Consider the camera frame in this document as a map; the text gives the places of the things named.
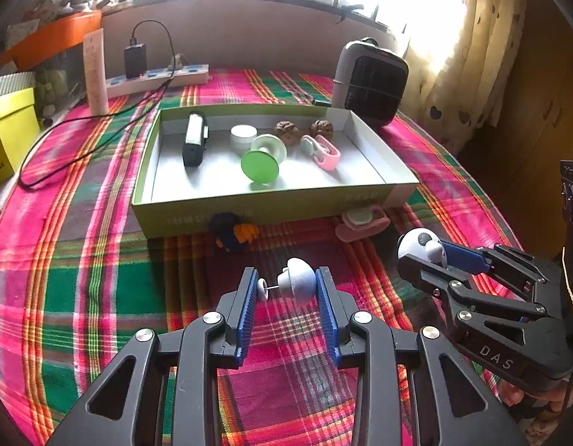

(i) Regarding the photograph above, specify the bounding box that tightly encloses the person's right hand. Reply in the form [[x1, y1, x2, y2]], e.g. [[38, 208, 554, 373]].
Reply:
[[497, 378, 570, 424]]

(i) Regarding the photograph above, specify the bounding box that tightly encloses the white mushroom-shaped toy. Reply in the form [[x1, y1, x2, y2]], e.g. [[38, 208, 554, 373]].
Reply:
[[257, 258, 319, 307]]

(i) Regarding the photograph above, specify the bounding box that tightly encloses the orange lidded clear container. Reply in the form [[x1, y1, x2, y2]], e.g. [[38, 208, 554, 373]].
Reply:
[[0, 9, 102, 103]]

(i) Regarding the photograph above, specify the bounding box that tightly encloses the striped box lid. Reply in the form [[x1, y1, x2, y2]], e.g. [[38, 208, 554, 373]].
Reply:
[[0, 72, 36, 101]]

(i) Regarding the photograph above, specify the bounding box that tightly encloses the green and white spool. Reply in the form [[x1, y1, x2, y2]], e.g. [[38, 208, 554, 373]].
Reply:
[[240, 134, 287, 185]]

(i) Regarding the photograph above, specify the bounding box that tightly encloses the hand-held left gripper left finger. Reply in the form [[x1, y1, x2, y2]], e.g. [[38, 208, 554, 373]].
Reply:
[[46, 267, 260, 446]]

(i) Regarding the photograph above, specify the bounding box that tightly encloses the white panda ball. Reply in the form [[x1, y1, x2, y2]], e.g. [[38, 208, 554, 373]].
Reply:
[[397, 229, 449, 266]]

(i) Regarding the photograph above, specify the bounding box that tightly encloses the cream cosmetic tube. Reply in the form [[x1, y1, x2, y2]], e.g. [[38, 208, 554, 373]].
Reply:
[[83, 28, 110, 116]]

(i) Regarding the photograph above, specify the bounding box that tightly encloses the grey and black fan heater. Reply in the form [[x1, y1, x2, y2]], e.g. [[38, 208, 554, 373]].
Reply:
[[331, 37, 410, 128]]

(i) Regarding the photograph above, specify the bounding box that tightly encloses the plaid tablecloth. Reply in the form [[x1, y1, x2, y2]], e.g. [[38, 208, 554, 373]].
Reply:
[[0, 69, 524, 446]]

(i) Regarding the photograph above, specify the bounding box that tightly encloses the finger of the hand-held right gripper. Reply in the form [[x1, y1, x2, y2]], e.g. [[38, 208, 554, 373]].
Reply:
[[440, 240, 549, 286], [397, 252, 549, 350]]

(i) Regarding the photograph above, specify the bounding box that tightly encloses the black cable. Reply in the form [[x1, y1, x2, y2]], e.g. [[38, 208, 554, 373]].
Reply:
[[19, 20, 176, 191]]

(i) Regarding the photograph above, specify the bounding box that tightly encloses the cream heart-print curtain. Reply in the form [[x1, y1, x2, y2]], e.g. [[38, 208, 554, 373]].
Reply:
[[402, 0, 528, 155]]

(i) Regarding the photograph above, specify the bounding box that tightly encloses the green cardboard box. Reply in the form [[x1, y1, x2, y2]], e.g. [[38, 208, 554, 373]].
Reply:
[[130, 104, 420, 241]]

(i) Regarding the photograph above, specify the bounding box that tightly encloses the blue and orange knit toy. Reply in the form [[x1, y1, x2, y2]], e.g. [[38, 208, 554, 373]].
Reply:
[[207, 213, 260, 254]]

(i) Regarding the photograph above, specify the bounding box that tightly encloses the yellow cardboard box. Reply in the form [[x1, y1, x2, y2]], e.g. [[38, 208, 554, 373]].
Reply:
[[0, 87, 41, 191]]

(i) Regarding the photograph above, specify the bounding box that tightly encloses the small white capped jar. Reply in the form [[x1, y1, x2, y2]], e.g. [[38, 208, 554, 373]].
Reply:
[[229, 125, 258, 157]]

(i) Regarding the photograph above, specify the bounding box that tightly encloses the white power strip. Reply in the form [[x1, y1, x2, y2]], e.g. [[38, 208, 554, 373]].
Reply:
[[105, 64, 209, 98]]

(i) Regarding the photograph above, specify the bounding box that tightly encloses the black charger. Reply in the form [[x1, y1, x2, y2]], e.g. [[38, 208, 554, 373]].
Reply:
[[124, 45, 147, 79]]

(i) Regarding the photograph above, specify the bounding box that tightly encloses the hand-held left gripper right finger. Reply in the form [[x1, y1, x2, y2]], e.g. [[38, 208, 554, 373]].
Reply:
[[315, 266, 525, 446]]

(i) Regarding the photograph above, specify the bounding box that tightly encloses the black and white flashlight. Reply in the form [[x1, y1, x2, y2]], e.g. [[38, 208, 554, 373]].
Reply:
[[182, 112, 209, 168]]

